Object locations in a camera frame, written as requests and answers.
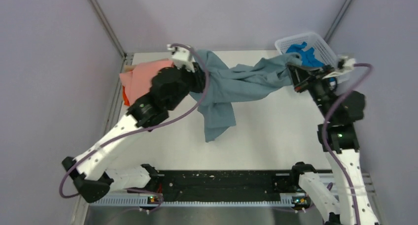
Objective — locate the grey blue t shirt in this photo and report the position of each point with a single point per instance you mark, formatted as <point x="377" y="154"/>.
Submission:
<point x="242" y="83"/>

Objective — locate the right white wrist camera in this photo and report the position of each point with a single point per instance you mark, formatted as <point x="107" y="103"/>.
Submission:
<point x="345" y="65"/>

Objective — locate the right controller board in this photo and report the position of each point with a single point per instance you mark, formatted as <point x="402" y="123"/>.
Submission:
<point x="301" y="202"/>

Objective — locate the bright blue t shirt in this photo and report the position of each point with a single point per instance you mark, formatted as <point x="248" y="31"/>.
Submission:
<point x="307" y="58"/>

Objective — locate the left aluminium frame rail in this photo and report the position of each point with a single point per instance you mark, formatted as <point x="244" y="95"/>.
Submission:
<point x="116" y="99"/>

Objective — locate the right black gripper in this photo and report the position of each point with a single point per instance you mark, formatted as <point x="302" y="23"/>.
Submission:
<point x="303" y="78"/>

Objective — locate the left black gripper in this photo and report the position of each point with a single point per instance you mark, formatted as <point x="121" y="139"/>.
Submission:
<point x="198" y="77"/>

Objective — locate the corner frame post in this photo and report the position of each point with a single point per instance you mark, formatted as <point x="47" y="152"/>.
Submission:
<point x="337" y="20"/>
<point x="107" y="27"/>

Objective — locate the pink folded t shirt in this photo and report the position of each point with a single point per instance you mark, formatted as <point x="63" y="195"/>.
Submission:
<point x="138" y="81"/>

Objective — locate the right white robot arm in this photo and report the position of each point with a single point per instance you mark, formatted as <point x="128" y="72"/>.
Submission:
<point x="351" y="205"/>

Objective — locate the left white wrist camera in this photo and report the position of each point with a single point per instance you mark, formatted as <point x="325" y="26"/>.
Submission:
<point x="181" y="57"/>

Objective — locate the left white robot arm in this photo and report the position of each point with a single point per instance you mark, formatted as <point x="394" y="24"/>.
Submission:
<point x="91" y="173"/>

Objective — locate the left corner frame post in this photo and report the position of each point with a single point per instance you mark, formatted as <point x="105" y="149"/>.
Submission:
<point x="107" y="27"/>

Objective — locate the orange folded t shirt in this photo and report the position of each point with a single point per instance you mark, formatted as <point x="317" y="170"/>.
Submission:
<point x="125" y="96"/>

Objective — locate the right corner frame post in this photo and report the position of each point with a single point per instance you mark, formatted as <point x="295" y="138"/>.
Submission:
<point x="337" y="20"/>

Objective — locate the white cable duct strip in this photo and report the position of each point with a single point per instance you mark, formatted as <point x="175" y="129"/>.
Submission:
<point x="135" y="200"/>

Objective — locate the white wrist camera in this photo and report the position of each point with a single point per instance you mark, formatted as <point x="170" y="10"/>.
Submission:
<point x="181" y="57"/>
<point x="345" y="65"/>

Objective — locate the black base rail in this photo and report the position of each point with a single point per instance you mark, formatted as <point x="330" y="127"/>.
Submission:
<point x="226" y="185"/>

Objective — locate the left controller board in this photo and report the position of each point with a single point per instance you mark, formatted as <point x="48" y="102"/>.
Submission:
<point x="151" y="200"/>

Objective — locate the controller board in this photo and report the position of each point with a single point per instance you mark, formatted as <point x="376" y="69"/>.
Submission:
<point x="301" y="202"/>
<point x="151" y="200"/>

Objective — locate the white plastic basket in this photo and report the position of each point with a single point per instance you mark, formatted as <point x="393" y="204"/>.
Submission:
<point x="322" y="50"/>

